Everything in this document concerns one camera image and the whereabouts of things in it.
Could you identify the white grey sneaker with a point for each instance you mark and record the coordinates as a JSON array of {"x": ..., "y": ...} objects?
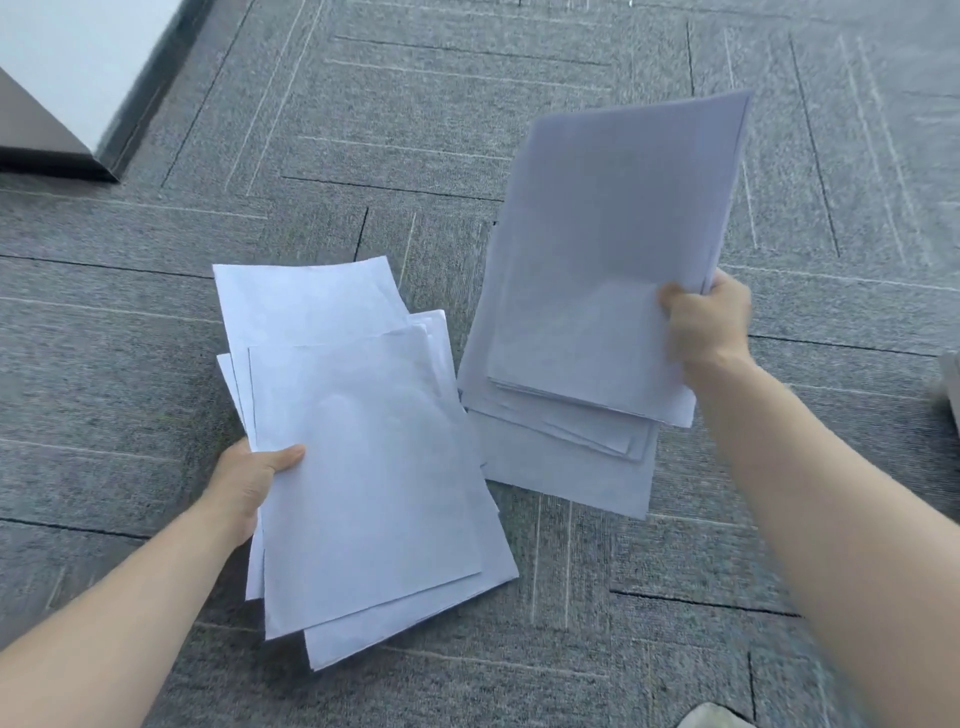
[{"x": 709, "y": 718}]

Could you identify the pale grey drawer cabinet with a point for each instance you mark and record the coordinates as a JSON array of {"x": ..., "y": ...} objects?
[{"x": 952, "y": 390}]

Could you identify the person's left forearm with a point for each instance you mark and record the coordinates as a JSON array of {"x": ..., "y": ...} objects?
[{"x": 97, "y": 637}]

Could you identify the white column with dark skirting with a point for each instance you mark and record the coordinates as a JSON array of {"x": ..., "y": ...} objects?
[{"x": 60, "y": 45}]

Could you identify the person's right hand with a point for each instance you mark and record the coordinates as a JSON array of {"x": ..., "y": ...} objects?
[{"x": 712, "y": 330}]

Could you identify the person's left hand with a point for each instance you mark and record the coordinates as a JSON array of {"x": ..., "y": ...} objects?
[{"x": 236, "y": 495}]

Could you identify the person's right forearm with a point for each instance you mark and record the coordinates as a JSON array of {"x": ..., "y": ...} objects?
[{"x": 825, "y": 540}]

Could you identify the thin white paper bundle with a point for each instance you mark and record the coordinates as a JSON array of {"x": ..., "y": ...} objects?
[{"x": 600, "y": 247}]

